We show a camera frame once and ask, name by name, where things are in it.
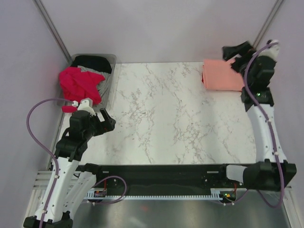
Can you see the black t shirt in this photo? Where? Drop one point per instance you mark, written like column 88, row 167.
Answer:
column 98, row 63

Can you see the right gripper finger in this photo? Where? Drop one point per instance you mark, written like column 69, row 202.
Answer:
column 229, row 52
column 244, row 48

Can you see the magenta t shirt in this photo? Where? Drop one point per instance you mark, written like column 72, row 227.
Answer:
column 78, row 85

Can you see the grey t shirt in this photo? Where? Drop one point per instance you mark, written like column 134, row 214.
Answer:
column 101, row 86

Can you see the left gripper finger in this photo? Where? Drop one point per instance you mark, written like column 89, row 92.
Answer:
column 109, row 124
column 107, row 118

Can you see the left aluminium frame post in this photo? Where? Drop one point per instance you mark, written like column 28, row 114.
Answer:
column 52, row 28

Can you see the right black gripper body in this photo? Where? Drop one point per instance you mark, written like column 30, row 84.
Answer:
column 239, row 64

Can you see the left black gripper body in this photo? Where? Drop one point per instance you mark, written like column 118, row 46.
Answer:
column 96, row 127

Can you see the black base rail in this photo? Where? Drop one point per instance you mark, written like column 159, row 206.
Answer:
column 161, row 179

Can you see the white slotted cable duct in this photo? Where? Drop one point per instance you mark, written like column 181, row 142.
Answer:
column 212, row 194

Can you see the salmon pink t shirt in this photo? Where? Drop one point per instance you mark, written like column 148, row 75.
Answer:
column 219, row 76

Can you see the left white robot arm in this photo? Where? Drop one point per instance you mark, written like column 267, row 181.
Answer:
column 60, row 200

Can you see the aluminium frame post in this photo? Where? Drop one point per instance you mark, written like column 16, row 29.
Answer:
column 268, row 22
column 52, row 28

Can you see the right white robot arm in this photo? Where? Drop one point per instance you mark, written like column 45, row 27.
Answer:
column 271, row 171

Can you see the grey plastic bin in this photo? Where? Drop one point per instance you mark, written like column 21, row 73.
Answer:
column 112, row 59

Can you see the right aluminium frame post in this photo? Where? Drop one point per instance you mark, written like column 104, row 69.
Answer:
column 268, row 22

